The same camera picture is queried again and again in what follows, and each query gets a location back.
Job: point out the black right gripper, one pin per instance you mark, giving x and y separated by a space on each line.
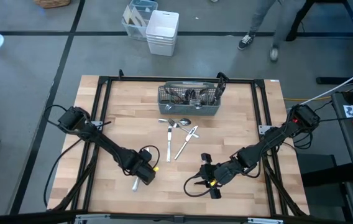
223 172

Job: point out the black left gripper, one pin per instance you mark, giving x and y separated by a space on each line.
142 171

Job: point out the silver fork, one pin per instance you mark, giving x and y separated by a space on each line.
179 127
173 95
194 102

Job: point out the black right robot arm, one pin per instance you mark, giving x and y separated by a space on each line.
273 137

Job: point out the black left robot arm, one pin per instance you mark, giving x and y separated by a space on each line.
102 143

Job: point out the grey plastic cutlery basket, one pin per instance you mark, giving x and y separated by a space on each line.
189 110

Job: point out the black desk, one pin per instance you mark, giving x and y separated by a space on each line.
350 149

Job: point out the clear plastic bin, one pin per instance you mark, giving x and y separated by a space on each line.
133 28

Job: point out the white stacked plastic bins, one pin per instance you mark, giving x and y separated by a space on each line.
162 25

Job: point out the person's legs and shoes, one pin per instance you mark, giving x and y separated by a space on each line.
257 12

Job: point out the black floor stand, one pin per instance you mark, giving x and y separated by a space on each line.
304 9

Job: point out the wicker basket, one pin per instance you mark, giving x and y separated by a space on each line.
52 3

